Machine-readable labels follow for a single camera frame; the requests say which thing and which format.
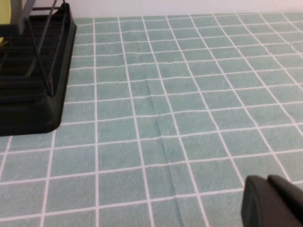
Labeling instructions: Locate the black plastic drip tray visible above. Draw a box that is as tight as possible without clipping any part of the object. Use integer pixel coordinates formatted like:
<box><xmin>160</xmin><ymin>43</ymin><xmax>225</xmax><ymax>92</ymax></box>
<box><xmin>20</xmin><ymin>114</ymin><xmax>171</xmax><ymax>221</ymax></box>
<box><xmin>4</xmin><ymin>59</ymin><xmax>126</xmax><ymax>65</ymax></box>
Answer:
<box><xmin>0</xmin><ymin>2</ymin><xmax>78</xmax><ymax>137</ymax></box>

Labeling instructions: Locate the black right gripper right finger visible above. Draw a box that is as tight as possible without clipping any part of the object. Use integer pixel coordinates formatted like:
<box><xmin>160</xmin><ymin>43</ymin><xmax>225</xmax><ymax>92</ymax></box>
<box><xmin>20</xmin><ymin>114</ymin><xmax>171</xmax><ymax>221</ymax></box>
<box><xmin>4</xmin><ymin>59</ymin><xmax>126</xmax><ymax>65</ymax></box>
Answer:
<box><xmin>267</xmin><ymin>174</ymin><xmax>303</xmax><ymax>211</ymax></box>

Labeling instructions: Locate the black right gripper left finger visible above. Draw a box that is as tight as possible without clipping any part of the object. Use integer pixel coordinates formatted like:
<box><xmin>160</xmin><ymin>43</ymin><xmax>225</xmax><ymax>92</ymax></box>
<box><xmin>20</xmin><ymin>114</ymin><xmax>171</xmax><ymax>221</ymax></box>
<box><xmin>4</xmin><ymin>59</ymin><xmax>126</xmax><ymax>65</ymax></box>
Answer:
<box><xmin>241</xmin><ymin>175</ymin><xmax>303</xmax><ymax>227</ymax></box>

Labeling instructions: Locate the green checked tablecloth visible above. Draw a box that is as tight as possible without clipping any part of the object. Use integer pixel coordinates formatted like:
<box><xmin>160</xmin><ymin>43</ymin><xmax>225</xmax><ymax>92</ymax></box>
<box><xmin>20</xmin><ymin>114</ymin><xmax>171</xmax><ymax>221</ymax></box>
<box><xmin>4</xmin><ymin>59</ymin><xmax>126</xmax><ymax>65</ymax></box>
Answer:
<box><xmin>0</xmin><ymin>13</ymin><xmax>303</xmax><ymax>227</ymax></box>

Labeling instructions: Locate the yellow plate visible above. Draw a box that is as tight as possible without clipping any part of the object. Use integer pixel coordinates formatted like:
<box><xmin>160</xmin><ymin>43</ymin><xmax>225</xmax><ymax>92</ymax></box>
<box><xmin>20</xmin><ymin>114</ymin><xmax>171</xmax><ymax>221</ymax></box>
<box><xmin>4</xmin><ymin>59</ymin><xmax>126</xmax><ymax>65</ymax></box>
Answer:
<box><xmin>0</xmin><ymin>0</ymin><xmax>13</xmax><ymax>47</ymax></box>

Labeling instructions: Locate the black wire dish rack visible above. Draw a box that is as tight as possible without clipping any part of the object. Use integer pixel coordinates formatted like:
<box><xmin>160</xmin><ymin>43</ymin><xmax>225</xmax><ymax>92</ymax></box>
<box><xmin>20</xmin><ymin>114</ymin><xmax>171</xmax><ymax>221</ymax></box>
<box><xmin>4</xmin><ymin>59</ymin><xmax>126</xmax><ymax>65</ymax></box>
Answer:
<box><xmin>0</xmin><ymin>0</ymin><xmax>70</xmax><ymax>97</ymax></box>

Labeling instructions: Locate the grey plate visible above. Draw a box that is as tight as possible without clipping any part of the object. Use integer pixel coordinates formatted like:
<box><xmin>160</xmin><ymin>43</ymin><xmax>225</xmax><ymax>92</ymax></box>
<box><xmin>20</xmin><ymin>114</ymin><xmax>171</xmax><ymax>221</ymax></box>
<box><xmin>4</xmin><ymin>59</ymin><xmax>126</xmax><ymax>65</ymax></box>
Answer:
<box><xmin>11</xmin><ymin>0</ymin><xmax>36</xmax><ymax>34</ymax></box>

